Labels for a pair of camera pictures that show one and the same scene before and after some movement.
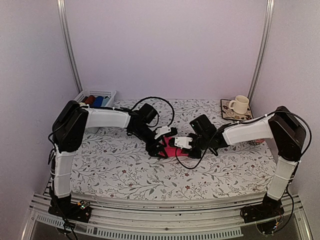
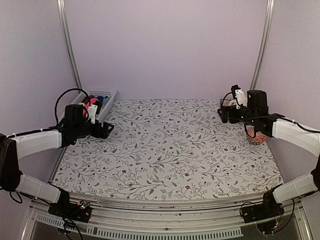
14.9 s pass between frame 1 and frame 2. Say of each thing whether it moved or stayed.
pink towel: moved
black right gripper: moved
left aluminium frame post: stayed
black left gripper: moved
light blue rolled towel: stayed
